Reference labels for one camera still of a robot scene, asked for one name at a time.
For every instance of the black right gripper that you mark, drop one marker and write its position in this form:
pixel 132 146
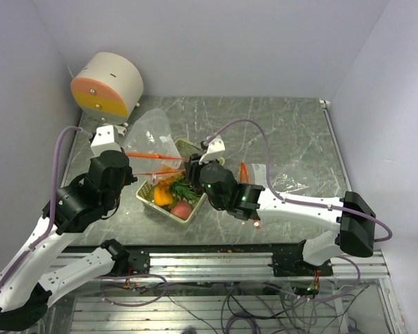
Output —
pixel 193 168

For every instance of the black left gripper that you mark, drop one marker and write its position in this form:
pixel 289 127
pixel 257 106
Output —
pixel 128 177

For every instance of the pink toy peach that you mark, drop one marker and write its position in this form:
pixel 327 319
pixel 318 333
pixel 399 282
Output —
pixel 182 210

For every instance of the clear zip bag orange zipper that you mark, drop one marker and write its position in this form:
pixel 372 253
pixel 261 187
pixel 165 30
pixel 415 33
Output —
pixel 152 152

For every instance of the orange toy bell pepper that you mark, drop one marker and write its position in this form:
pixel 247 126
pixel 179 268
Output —
pixel 162 196

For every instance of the orange toy pineapple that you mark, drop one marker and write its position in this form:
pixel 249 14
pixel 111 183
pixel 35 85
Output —
pixel 165 181

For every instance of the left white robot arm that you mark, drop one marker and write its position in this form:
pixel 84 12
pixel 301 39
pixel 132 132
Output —
pixel 27 287

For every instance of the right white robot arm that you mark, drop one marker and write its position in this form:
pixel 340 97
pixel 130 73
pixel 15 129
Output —
pixel 348 222

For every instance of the spare clear zip bag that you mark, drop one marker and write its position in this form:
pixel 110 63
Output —
pixel 289 178

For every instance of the pale green plastic basket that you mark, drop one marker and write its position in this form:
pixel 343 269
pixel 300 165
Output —
pixel 181 190

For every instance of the beige drum orange yellow face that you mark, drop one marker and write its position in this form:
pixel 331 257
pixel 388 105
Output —
pixel 108 88

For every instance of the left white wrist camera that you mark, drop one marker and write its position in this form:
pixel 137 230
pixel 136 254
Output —
pixel 106 138

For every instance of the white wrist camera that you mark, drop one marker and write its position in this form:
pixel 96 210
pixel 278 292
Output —
pixel 106 138
pixel 213 150

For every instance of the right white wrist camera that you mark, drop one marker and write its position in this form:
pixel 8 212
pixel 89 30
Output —
pixel 213 150

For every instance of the aluminium rail frame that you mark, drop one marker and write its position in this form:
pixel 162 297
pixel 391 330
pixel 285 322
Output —
pixel 213 267

